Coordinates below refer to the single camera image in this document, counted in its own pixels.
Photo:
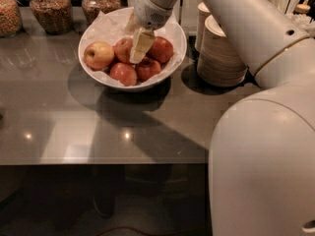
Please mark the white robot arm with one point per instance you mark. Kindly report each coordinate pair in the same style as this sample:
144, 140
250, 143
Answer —
262, 151

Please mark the white ceramic bowl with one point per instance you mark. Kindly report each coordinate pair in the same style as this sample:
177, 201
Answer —
108, 79

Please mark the white paper bowl liner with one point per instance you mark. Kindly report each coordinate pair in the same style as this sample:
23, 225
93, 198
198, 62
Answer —
108, 30

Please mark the right glass cereal jar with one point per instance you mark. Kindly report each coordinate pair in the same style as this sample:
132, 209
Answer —
92, 8

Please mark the glass cereal jar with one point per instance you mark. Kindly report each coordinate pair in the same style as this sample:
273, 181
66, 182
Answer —
92, 8
54, 16
10, 18

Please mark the middle glass cereal jar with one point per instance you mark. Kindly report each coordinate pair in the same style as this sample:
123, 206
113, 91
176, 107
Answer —
54, 16

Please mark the left glass cereal jar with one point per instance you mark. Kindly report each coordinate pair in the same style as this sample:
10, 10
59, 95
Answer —
10, 18

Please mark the stack paper bowls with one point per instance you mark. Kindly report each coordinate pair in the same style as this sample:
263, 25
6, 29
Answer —
219, 64
203, 13

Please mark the front stack paper bowls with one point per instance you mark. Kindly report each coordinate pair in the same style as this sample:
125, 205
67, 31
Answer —
219, 64

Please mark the red apple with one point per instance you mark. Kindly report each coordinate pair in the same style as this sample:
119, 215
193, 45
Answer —
147, 68
124, 73
122, 49
161, 50

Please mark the rear stack paper bowls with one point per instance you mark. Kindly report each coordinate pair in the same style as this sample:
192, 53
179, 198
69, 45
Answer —
203, 13

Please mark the yellow-red apple far left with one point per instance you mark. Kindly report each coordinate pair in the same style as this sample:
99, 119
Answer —
98, 55

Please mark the white plastic cutlery bunch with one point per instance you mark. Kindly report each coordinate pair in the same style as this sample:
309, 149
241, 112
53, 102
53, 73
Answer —
297, 12

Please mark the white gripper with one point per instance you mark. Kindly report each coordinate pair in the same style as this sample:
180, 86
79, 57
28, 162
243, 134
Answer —
149, 11

